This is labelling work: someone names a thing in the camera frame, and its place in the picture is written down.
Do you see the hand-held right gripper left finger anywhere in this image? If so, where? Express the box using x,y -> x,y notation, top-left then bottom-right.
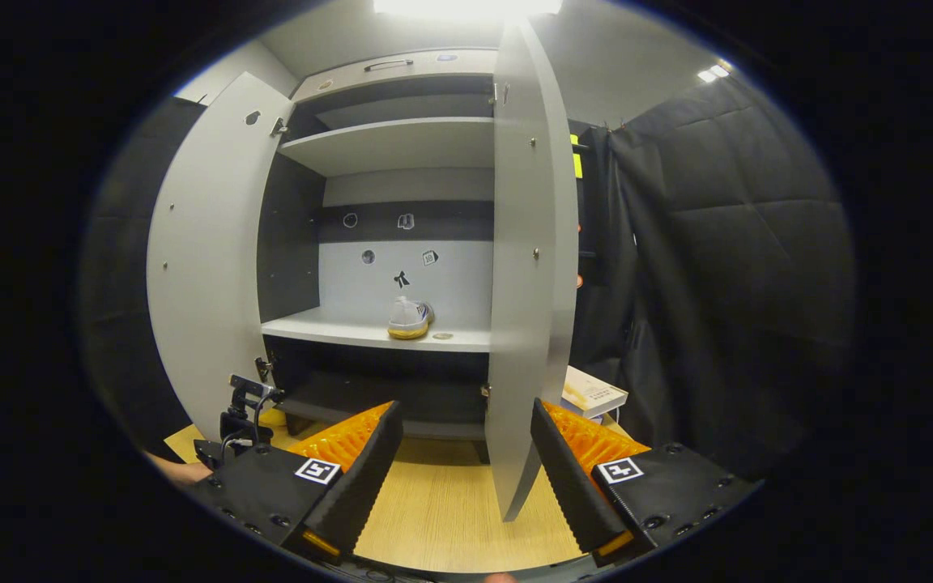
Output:
191,399 -> 404,566

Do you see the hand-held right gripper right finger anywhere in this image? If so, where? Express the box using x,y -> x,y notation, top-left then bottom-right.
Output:
530,398 -> 761,568

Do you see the white cabinet door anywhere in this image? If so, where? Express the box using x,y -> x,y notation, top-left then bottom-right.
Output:
147,71 -> 296,442
484,18 -> 581,523

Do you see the white canvas shoe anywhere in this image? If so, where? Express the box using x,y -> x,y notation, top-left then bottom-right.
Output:
388,296 -> 436,340

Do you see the white shoe cabinet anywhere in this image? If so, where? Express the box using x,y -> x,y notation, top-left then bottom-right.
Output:
256,49 -> 500,464

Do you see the light cover book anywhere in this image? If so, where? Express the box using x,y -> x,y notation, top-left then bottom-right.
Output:
561,366 -> 629,419

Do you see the black backdrop cloth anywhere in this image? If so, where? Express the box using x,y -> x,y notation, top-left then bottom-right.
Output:
568,77 -> 856,479

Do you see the large ceiling light panel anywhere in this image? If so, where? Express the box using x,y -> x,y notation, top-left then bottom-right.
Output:
373,0 -> 564,19

